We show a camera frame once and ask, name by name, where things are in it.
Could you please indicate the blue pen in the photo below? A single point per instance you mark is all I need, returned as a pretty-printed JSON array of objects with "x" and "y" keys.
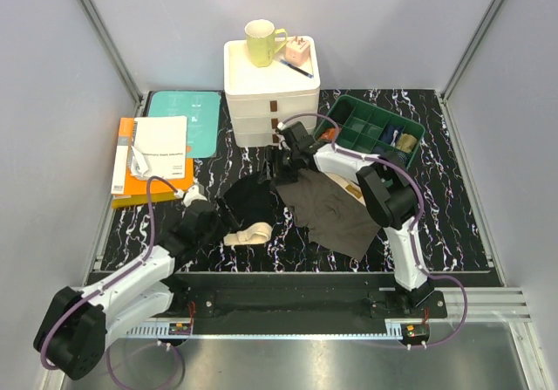
[{"x": 297, "y": 69}]

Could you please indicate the black underwear with cream waistband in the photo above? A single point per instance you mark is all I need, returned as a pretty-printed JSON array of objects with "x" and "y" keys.
[{"x": 246, "y": 208}]

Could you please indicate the orange book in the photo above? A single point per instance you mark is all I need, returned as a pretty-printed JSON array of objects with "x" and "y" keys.
[{"x": 128, "y": 191}]

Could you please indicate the yellow-green mug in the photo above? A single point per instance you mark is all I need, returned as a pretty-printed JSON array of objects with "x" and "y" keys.
[{"x": 264, "y": 41}]

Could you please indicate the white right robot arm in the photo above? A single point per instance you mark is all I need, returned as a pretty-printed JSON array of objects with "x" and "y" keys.
[{"x": 391, "y": 197}]

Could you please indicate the teal plastic board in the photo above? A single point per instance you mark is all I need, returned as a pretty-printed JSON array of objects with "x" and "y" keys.
[{"x": 202, "y": 110}]

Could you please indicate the pink power adapter cube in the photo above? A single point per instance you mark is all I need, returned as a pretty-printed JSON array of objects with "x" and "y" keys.
[{"x": 297, "y": 51}]

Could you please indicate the grey underwear with cream waistband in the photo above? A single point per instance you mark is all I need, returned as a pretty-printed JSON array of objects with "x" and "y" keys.
[{"x": 335, "y": 218}]

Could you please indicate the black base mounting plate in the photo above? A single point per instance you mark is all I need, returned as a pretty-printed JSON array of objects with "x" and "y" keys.
[{"x": 213, "y": 294}]

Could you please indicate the rolled striped garment in tray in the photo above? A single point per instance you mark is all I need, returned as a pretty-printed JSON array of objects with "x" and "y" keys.
[{"x": 402, "y": 157}]

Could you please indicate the rolled navy garment in tray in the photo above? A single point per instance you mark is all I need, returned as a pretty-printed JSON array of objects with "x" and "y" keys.
[{"x": 390, "y": 135}]

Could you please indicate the rolled orange garment in tray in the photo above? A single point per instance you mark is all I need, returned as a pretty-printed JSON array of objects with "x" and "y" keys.
[{"x": 329, "y": 134}]

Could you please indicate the white paper manual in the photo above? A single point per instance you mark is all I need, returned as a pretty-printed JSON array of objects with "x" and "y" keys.
[{"x": 159, "y": 147}]

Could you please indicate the rolled khaki garment in tray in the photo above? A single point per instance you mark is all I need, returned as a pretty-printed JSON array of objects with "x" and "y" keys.
[{"x": 406, "y": 143}]

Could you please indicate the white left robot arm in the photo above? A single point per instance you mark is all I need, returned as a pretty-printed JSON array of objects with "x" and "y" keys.
[{"x": 81, "y": 323}]

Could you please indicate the white three-drawer storage unit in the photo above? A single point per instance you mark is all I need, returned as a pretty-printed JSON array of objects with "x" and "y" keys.
[{"x": 260, "y": 98}]

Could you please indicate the green divided organizer tray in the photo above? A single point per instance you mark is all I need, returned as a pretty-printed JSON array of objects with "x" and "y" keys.
[{"x": 362, "y": 123}]

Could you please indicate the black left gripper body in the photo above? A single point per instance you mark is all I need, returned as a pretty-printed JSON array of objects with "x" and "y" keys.
[{"x": 219, "y": 226}]

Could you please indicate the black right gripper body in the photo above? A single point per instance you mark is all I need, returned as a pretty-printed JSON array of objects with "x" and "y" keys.
[{"x": 288, "y": 169}]

